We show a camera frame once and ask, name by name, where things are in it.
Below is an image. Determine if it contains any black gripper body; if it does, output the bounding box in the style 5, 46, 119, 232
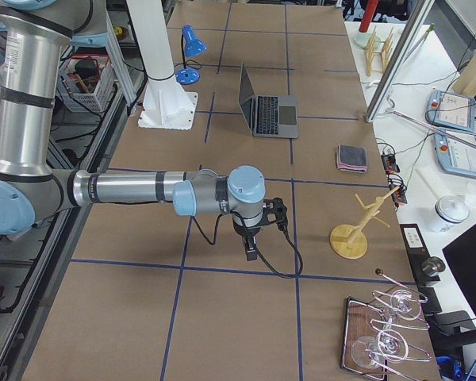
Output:
232, 198, 288, 239

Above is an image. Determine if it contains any grey laptop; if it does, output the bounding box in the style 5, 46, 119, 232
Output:
238, 63, 299, 139

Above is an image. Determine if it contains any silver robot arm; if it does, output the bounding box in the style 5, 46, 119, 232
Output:
0, 1, 288, 260

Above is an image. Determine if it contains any wooden mug tree stand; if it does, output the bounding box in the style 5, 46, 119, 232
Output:
329, 186, 399, 260

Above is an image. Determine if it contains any folded grey pink cloth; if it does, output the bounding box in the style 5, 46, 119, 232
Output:
336, 144, 368, 173

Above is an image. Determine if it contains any orange black electronics board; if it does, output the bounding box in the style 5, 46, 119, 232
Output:
381, 153, 407, 208

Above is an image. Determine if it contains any lower wine glass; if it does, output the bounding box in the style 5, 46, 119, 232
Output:
351, 329, 409, 369

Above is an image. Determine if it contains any wine glass rack tray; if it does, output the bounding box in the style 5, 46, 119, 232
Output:
340, 289, 432, 380

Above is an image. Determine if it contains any upper wine glass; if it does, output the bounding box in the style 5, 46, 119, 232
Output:
390, 290, 422, 321

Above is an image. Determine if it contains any white lidded mug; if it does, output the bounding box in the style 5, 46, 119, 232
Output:
432, 195, 470, 233

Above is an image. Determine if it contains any blue desk lamp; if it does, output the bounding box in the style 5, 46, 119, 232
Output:
175, 25, 207, 85

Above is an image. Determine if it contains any wooden dish rack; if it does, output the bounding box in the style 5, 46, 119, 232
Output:
364, 29, 393, 77

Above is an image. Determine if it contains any lower teach pendant tablet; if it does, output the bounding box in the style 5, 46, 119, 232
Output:
434, 131, 476, 179

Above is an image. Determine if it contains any teach pendant tablet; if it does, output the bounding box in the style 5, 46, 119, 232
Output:
434, 131, 476, 179
425, 90, 476, 132

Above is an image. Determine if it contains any pale green plate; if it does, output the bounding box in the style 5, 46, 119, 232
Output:
352, 33, 382, 49

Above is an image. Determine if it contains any upper teach pendant tablet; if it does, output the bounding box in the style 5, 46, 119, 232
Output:
425, 90, 476, 132

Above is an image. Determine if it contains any red cylinder cup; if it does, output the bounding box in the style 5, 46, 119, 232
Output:
359, 0, 379, 33

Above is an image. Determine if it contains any white plastic basket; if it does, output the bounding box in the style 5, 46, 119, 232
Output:
57, 54, 114, 113

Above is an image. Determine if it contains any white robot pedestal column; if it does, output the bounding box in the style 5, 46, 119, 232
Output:
127, 0, 198, 130

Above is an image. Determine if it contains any aluminium frame post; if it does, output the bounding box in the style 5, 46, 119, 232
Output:
365, 0, 435, 123

